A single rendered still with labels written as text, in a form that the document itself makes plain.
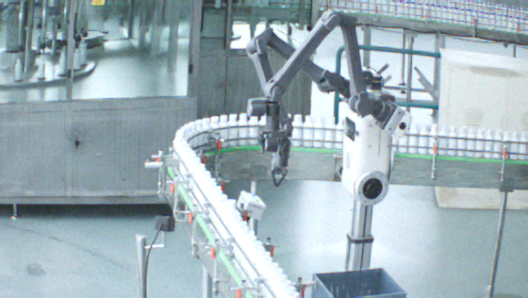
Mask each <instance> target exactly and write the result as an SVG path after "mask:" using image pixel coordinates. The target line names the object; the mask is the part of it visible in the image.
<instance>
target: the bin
mask: <svg viewBox="0 0 528 298"><path fill-rule="evenodd" d="M312 276H313V280H312V281H305V282H302V283H303V284H311V285H312V286H311V298H406V295H407V291H406V290H405V289H404V288H403V287H402V286H401V285H400V284H399V283H398V282H397V281H396V280H395V279H394V278H393V277H392V275H391V274H389V272H388V271H387V270H386V269H385V268H369V269H367V270H349V271H338V272H331V273H313V274H312Z"/></svg>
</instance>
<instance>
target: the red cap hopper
mask: <svg viewBox="0 0 528 298"><path fill-rule="evenodd" d="M437 5H438V6H441V9H443V6H446V0H435V9H437ZM439 37H440V39H439V40H437V38H436V36H435V44H434V48H435V53H440V51H439V49H445V44H446V41H445V37H443V36H441V35H440V36H439ZM363 42H364V43H363V45H371V28H367V27H366V28H365V30H364V31H363ZM370 53H371V50H363V57H362V65H363V68H365V69H366V68H368V67H369V66H370V67H371V57H370ZM440 64H441V58H434V74H433V79H434V85H432V84H431V83H430V82H429V81H428V79H427V78H426V76H425V75H423V74H422V73H421V71H420V69H419V68H418V67H417V66H415V67H414V71H416V72H417V74H418V75H419V76H420V77H419V78H418V79H417V80H418V81H419V83H420V84H421V85H423V86H424V88H412V91H413V92H428V93H429V94H430V95H431V96H432V99H433V101H432V100H427V99H417V98H411V103H415V104H429V105H438V104H439V94H440V86H439V84H440V75H439V74H440ZM388 67H389V65H388V64H386V65H384V66H383V67H382V68H381V69H380V70H378V71H377V72H378V73H379V74H381V73H382V72H384V71H385V69H386V68H388ZM368 69H369V70H370V68H368ZM391 78H392V76H391V75H390V74H389V75H388V76H387V77H386V78H385V79H384V89H386V90H399V91H406V87H398V86H395V85H385V84H386V83H387V82H389V80H390V79H391ZM422 80H423V81H424V82H423V81H422ZM395 101H398V102H400V103H406V98H402V97H395ZM429 115H432V116H437V119H436V125H438V115H439V109H432V113H429Z"/></svg>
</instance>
